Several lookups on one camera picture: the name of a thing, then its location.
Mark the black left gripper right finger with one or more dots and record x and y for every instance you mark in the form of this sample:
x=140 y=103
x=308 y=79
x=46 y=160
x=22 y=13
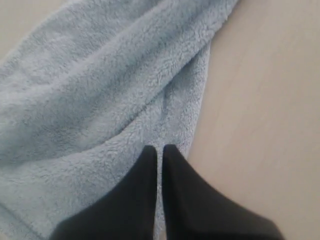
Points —
x=194 y=210

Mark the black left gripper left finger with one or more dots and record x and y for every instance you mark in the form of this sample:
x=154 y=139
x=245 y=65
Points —
x=127 y=212

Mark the light blue fluffy towel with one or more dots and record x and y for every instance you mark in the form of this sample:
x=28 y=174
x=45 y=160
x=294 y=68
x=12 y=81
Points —
x=86 y=90

